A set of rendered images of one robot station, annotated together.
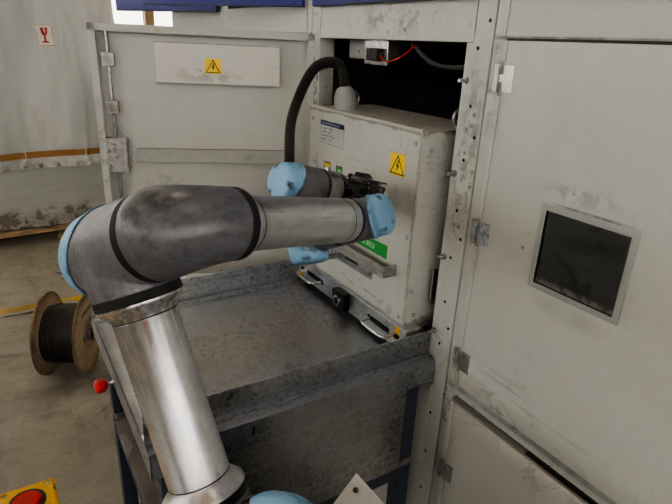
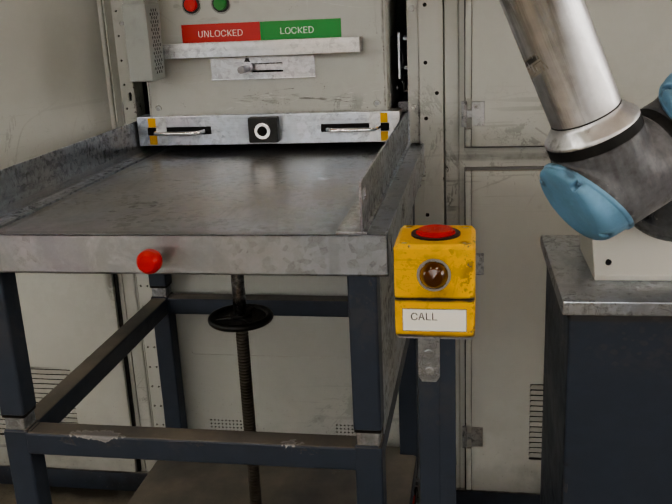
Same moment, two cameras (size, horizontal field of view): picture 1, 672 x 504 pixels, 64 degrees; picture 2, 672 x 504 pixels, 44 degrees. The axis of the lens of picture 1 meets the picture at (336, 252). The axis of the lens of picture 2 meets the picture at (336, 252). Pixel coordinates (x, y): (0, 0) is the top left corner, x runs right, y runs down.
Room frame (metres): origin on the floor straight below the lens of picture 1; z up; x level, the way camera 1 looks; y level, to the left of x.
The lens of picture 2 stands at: (0.12, 1.11, 1.13)
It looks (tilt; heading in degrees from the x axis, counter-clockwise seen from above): 17 degrees down; 313
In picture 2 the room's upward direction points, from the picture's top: 3 degrees counter-clockwise
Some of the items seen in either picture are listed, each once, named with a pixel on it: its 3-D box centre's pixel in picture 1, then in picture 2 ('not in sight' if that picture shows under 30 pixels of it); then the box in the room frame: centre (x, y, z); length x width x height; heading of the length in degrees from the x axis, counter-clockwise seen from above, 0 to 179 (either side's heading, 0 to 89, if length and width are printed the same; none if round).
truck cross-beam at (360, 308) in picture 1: (351, 296); (268, 127); (1.38, -0.05, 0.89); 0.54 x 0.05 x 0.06; 33
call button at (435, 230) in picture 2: (27, 503); (435, 236); (0.61, 0.44, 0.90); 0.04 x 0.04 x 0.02
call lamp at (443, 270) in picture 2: not in sight; (433, 276); (0.58, 0.48, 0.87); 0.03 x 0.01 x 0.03; 33
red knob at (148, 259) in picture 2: (104, 384); (151, 259); (1.02, 0.50, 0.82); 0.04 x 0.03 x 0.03; 123
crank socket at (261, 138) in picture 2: (339, 299); (263, 129); (1.36, -0.02, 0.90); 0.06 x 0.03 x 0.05; 33
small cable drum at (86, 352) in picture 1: (68, 332); not in sight; (2.28, 1.27, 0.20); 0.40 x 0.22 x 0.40; 7
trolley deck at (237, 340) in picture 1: (253, 345); (230, 196); (1.22, 0.20, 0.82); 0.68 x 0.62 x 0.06; 123
